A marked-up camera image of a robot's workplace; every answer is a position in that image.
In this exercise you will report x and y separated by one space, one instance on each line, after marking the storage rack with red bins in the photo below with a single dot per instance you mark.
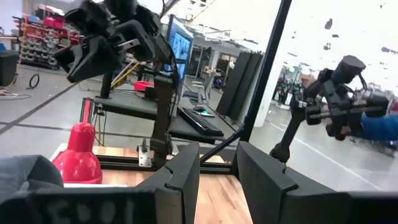
40 40

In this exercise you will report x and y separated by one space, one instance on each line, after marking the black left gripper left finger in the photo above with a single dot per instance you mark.
174 193

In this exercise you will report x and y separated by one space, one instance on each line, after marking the black bin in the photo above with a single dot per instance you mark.
7 68

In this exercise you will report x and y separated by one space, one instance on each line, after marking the black computer mouse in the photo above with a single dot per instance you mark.
201 109

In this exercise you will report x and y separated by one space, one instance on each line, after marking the black desk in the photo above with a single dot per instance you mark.
130 105

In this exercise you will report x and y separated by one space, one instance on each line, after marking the silver metal bracket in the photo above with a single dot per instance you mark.
145 157

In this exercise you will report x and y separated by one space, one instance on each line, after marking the red desk lamp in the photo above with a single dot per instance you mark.
79 155

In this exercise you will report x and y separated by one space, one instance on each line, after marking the black keyboard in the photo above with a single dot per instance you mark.
200 123

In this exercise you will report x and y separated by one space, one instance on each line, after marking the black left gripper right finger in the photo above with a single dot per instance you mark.
273 199

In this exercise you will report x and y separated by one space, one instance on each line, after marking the grey office chair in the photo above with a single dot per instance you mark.
199 91

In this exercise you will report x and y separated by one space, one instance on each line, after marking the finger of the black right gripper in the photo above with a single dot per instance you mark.
64 57
93 59

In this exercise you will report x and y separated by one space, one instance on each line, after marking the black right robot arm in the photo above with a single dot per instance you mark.
163 118

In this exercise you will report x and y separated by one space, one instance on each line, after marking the black partition panels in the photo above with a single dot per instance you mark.
239 84

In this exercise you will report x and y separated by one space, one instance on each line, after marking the red plastic bin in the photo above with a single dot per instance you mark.
143 85

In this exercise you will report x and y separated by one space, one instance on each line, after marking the computer monitor blue screen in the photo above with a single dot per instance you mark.
181 46

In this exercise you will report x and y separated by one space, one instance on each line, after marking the black aluminium table frame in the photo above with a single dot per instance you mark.
264 71

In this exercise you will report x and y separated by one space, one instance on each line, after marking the grey baseball cap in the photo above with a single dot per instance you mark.
28 174

